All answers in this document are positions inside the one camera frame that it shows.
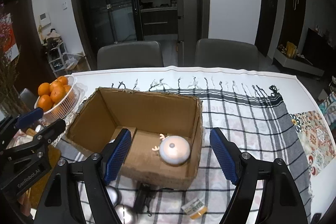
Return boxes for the grey teardrop case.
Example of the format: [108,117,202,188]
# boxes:
[106,185,121,207]

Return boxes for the black power adapter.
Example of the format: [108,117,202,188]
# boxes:
[132,182,174,217]

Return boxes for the silver round case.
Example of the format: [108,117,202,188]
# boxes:
[114,204,138,224]

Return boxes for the round white night light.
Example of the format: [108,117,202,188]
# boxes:
[151,134,191,166]

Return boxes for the left hand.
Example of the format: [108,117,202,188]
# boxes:
[18,192,33,218]

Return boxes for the orange fruit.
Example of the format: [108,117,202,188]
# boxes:
[37,94,54,112]
[50,85,67,104]
[38,83,50,97]
[57,76,68,85]

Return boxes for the woven tissue box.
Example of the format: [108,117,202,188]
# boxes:
[26,145,61,209]

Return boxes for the white basket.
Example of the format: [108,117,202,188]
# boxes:
[34,75,79,123]

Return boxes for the glass vase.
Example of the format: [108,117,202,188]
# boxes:
[1,87,30,117]

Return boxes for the white shoe rack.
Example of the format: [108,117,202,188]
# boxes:
[47,42,79,78]

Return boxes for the purple dried flowers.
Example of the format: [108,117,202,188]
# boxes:
[1,3,19,100]

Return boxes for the patterned table mat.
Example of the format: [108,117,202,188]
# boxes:
[289,111,335,177]

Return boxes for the brown cardboard box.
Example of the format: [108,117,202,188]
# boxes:
[66,88,203,190]

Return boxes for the black smartphone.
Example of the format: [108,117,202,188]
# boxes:
[310,213,322,224]

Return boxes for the left grey chair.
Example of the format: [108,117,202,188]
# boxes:
[97,41,164,70]

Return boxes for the grey chair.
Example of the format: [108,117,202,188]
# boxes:
[97,41,164,70]
[194,39,259,71]

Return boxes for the right grey chair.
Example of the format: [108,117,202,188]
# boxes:
[194,39,259,71]

